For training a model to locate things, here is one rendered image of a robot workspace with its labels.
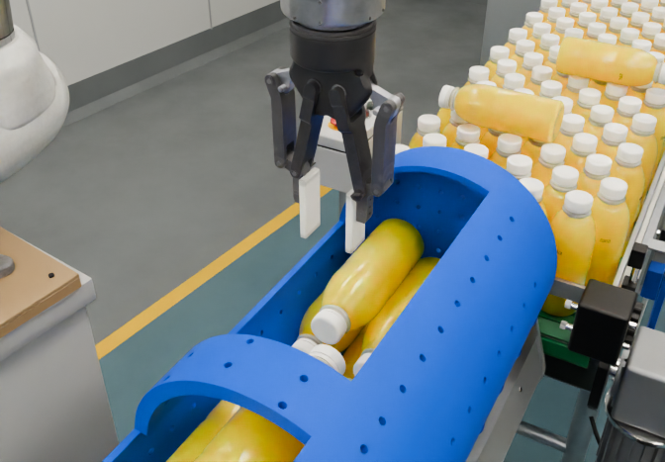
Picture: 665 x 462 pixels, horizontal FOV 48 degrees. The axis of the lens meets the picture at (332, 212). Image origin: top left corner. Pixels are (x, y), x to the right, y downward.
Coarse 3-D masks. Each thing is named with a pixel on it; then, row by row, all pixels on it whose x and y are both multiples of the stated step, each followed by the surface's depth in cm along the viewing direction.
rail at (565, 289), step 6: (558, 282) 111; (564, 282) 110; (570, 282) 110; (552, 288) 112; (558, 288) 111; (564, 288) 111; (570, 288) 110; (576, 288) 110; (582, 288) 109; (552, 294) 112; (558, 294) 112; (564, 294) 111; (570, 294) 111; (576, 294) 110; (570, 300) 111; (576, 300) 111
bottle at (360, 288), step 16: (384, 224) 95; (400, 224) 95; (368, 240) 92; (384, 240) 92; (400, 240) 93; (416, 240) 94; (352, 256) 90; (368, 256) 89; (384, 256) 90; (400, 256) 91; (416, 256) 94; (336, 272) 88; (352, 272) 86; (368, 272) 87; (384, 272) 88; (400, 272) 90; (336, 288) 85; (352, 288) 85; (368, 288) 85; (384, 288) 87; (336, 304) 84; (352, 304) 84; (368, 304) 85; (384, 304) 88; (352, 320) 85; (368, 320) 86
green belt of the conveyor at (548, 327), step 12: (540, 312) 117; (540, 324) 115; (552, 324) 114; (552, 336) 114; (564, 336) 113; (552, 348) 114; (564, 348) 113; (564, 360) 115; (576, 360) 113; (588, 360) 112
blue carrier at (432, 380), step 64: (384, 192) 101; (448, 192) 95; (512, 192) 88; (320, 256) 96; (448, 256) 76; (512, 256) 82; (256, 320) 85; (448, 320) 71; (512, 320) 79; (192, 384) 62; (256, 384) 59; (320, 384) 60; (384, 384) 63; (448, 384) 68; (128, 448) 69; (320, 448) 56; (384, 448) 59; (448, 448) 66
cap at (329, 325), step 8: (320, 312) 84; (328, 312) 83; (336, 312) 83; (312, 320) 84; (320, 320) 83; (328, 320) 82; (336, 320) 82; (312, 328) 84; (320, 328) 84; (328, 328) 83; (336, 328) 82; (344, 328) 83; (320, 336) 84; (328, 336) 84; (336, 336) 83
